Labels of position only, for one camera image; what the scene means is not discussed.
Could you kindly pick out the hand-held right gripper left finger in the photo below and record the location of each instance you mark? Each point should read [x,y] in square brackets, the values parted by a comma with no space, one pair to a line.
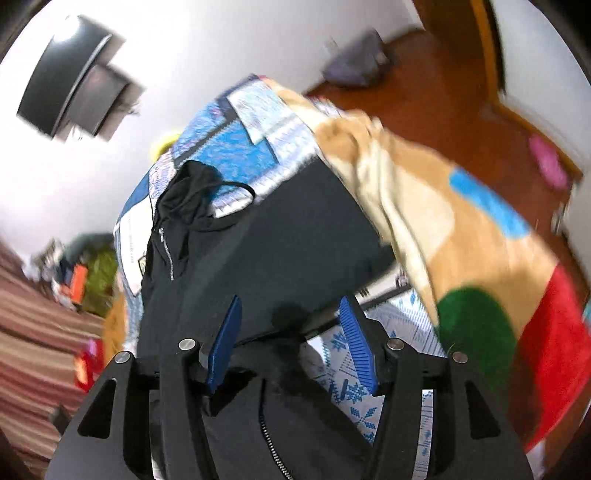
[225,344]

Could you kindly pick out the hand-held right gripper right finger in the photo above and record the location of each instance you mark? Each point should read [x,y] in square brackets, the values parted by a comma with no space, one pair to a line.
[360,346]

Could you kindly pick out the black zip hoodie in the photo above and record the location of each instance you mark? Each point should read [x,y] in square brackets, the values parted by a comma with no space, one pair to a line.
[295,240]

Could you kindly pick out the green cloth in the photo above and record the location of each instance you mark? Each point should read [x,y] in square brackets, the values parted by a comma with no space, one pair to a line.
[100,277]

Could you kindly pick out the orange box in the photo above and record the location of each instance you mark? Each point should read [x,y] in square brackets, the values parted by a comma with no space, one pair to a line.
[78,284]

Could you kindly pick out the tan fleece blanket coloured patches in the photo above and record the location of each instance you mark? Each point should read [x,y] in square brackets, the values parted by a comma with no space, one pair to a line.
[461,221]

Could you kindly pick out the grey cushion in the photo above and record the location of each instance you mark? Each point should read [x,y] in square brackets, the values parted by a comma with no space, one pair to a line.
[92,241]

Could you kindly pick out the pile of small clutter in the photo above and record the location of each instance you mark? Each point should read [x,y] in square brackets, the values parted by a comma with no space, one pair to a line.
[51,272]

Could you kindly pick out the striped maroon curtain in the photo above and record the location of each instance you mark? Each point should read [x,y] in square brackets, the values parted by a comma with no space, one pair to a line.
[32,341]

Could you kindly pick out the blue patchwork bedspread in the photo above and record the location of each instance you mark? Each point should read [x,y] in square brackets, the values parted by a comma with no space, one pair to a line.
[231,147]

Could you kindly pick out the yellow pillow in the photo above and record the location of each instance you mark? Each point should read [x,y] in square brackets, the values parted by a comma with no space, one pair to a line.
[164,144]

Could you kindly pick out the pink slipper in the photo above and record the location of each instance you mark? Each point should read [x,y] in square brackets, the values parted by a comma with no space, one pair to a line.
[548,160]

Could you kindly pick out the grey bag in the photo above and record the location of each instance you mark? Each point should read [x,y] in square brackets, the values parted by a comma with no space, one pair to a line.
[355,62]

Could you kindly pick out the dark wall shelf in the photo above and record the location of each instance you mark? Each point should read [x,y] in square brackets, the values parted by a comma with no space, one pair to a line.
[111,97]

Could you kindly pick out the wooden door frame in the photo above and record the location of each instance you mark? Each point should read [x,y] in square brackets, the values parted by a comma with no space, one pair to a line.
[489,64]

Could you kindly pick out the black wall television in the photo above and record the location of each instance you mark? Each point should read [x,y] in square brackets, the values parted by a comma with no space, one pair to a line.
[55,74]

